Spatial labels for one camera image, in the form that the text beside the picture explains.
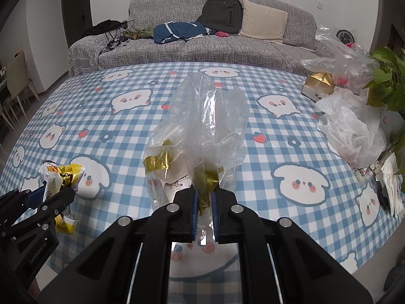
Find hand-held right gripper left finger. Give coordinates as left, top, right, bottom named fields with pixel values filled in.
left=43, top=187, right=200, bottom=304

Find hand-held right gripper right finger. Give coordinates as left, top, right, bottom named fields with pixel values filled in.
left=212, top=188, right=372, bottom=304

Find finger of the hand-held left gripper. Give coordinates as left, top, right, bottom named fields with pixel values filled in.
left=9, top=187, right=76, bottom=238
left=0, top=186, right=49, bottom=225

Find yellow snack wrapper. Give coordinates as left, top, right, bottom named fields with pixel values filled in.
left=38, top=161, right=87, bottom=233

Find clear bag with gold ribbon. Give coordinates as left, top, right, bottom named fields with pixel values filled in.
left=144, top=73, right=250, bottom=244

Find beige dining chair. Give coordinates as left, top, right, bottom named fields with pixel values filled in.
left=0, top=98, right=15, bottom=134
left=6, top=51, right=40, bottom=119

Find white plastic bag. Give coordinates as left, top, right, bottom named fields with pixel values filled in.
left=317, top=89, right=387, bottom=168

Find grey sofa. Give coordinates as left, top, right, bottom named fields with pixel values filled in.
left=68, top=0, right=337, bottom=77

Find gold white box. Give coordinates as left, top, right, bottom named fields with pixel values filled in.
left=301, top=72, right=336, bottom=102

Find black cloth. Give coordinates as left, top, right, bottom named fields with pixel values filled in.
left=82, top=20, right=122, bottom=38

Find blue jacket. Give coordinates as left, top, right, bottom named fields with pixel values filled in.
left=153, top=22, right=212, bottom=44

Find white paper napkins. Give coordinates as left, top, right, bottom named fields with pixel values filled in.
left=381, top=152, right=405, bottom=218

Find green camouflage cloth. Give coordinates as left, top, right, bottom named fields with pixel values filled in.
left=125, top=28, right=155, bottom=41

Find dark door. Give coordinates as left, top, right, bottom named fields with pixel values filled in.
left=62, top=0, right=92, bottom=48

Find beige pillow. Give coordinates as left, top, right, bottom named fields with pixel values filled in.
left=239, top=0, right=289, bottom=43

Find black backpack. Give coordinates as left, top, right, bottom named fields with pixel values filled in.
left=197, top=0, right=244, bottom=35

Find large clear plastic bag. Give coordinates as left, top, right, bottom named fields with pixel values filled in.
left=300, top=25, right=380, bottom=94

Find green potted plant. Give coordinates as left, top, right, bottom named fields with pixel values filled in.
left=362, top=47, right=405, bottom=176

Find black cables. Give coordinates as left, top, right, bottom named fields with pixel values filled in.
left=101, top=21, right=135, bottom=53

